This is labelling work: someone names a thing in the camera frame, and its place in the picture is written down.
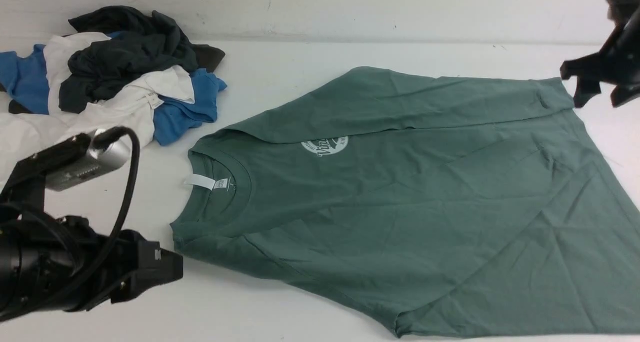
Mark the blue shirt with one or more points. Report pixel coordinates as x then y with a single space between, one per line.
185 112

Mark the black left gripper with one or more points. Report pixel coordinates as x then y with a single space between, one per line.
73 268

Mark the green long sleeve shirt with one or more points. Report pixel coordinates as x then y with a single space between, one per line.
450 206

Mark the white shirt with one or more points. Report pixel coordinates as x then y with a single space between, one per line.
25 134

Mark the dark grey shirt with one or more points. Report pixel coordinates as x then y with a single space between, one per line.
111 47

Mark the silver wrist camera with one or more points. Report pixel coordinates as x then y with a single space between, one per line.
93 162

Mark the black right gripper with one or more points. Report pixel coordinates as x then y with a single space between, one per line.
616 62

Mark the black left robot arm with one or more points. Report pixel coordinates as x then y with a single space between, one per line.
23 197

